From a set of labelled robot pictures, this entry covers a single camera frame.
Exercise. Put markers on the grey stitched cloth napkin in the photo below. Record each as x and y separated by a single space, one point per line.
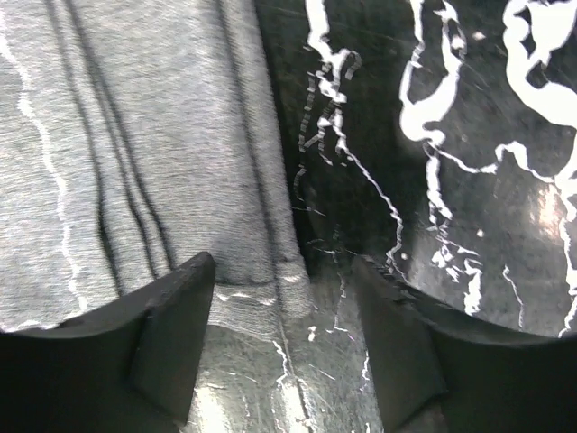
134 135

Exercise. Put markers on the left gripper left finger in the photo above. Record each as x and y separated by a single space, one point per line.
129 366

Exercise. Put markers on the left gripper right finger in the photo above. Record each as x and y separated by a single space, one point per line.
436 369

